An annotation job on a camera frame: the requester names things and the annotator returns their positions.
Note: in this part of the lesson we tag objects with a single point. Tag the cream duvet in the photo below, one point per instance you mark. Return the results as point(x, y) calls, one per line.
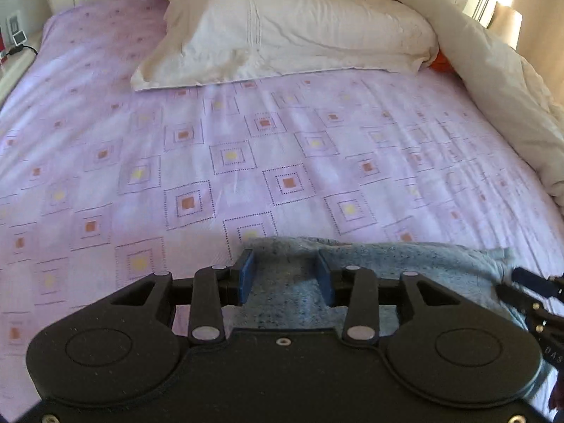
point(498, 79)

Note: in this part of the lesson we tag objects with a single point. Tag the cream pillow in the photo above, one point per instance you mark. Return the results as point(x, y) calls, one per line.
point(282, 26)

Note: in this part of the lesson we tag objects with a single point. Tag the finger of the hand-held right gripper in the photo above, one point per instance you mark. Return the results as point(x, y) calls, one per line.
point(535, 283)
point(515, 295)

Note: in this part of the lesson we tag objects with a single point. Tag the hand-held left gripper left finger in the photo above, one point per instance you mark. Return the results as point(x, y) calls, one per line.
point(246, 273)

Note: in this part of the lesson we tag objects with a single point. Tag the purple patterned bed sheet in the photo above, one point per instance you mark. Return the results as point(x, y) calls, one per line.
point(185, 158)

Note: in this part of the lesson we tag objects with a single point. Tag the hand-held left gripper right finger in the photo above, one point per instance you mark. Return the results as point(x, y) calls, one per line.
point(324, 275)

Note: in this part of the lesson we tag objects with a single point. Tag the grey pants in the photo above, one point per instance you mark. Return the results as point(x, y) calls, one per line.
point(418, 268)

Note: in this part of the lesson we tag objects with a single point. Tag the orange cloth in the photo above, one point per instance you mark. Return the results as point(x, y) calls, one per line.
point(440, 64)

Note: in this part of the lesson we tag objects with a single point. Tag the person's right forearm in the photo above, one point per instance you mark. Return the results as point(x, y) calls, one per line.
point(556, 398)

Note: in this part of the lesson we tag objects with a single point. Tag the white wall socket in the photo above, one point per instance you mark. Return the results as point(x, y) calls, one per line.
point(14, 22)

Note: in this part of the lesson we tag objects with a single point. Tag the white charger plug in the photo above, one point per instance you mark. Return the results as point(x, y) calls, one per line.
point(18, 37)

